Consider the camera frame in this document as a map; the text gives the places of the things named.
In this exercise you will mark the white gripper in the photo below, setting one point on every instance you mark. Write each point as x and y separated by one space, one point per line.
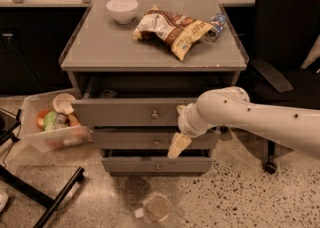
184 123

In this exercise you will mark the grey top drawer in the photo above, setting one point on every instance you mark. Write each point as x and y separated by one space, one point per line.
106 107

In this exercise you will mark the grey drawer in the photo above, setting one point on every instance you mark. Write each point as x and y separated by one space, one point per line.
156 164
106 107
132 139

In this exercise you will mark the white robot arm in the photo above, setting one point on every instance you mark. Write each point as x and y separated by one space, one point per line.
294 128

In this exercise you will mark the grey bottom drawer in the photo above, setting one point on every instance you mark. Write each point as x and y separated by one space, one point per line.
156 164

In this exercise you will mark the grey drawer cabinet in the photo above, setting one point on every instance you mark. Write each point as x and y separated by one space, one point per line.
104 55

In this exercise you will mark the grey middle drawer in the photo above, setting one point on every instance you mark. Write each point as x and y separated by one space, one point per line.
132 139

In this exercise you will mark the clear plastic cup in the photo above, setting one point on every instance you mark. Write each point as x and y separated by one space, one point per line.
156 208

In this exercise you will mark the brown yellow chip bag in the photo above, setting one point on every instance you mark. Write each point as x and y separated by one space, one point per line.
179 32

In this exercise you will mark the white bowl in bin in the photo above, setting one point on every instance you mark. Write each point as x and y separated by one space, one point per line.
62 103

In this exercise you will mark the clear plastic water bottle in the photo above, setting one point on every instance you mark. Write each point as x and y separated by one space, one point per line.
217 25

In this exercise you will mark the clear plastic bin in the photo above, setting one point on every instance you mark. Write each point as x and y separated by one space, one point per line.
68 130

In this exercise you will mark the white ceramic bowl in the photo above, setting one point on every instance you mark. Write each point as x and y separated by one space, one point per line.
122 11

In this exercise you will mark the black stand base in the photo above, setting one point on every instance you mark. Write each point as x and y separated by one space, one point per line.
8 123

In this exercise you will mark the black office chair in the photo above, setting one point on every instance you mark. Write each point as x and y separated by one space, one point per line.
284 32

